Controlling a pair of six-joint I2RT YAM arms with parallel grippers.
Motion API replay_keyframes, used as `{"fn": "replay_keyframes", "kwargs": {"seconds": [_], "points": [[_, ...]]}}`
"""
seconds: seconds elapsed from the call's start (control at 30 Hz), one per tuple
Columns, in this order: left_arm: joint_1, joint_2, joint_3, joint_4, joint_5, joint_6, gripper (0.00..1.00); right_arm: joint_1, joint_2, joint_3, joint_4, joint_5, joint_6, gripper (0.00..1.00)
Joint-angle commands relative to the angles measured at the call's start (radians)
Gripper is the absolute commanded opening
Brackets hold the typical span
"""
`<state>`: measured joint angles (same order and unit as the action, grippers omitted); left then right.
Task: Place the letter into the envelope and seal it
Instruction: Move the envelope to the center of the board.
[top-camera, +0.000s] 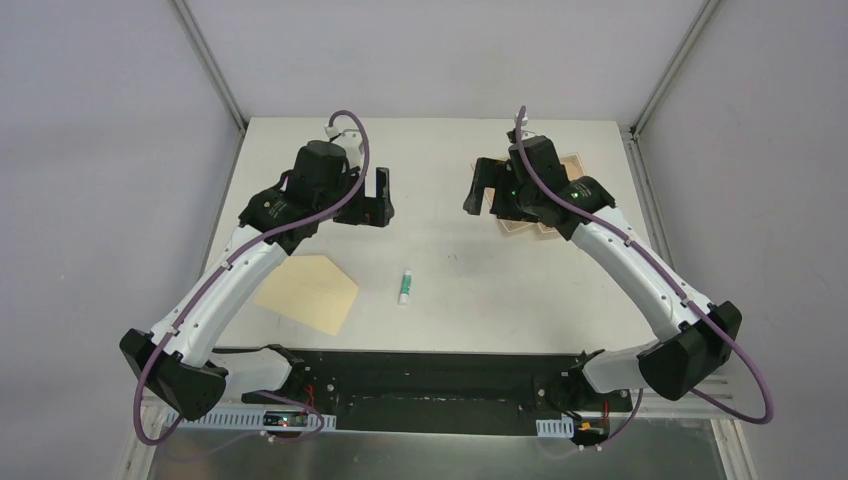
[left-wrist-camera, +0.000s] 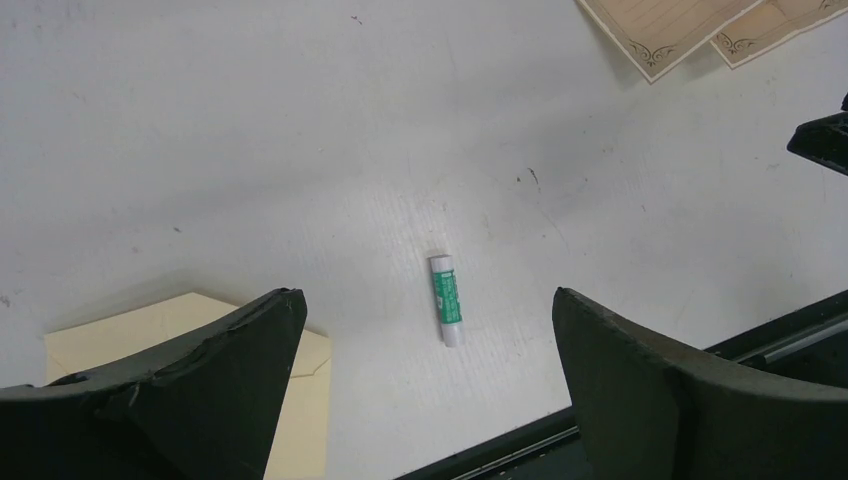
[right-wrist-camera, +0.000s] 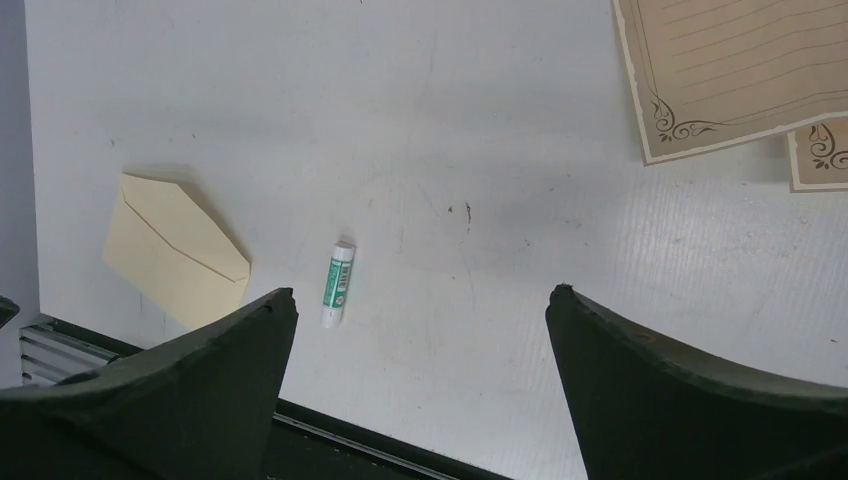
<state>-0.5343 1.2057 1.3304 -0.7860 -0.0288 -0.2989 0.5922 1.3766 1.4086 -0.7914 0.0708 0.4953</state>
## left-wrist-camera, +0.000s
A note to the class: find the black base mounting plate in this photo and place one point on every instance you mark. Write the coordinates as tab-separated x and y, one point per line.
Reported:
810	344

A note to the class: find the tan ornate letter sheet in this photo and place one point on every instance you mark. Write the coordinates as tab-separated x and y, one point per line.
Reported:
771	24
656	35

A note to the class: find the green white glue stick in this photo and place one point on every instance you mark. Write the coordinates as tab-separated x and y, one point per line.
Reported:
448	305

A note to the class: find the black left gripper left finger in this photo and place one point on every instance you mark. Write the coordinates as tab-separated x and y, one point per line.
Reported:
203	405

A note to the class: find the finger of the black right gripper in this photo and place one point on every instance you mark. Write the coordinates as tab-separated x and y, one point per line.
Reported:
823	141

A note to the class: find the cream paper envelope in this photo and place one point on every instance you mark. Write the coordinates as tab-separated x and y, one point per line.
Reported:
299	446

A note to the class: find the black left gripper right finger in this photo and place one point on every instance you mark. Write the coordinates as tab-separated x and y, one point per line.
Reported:
651	407

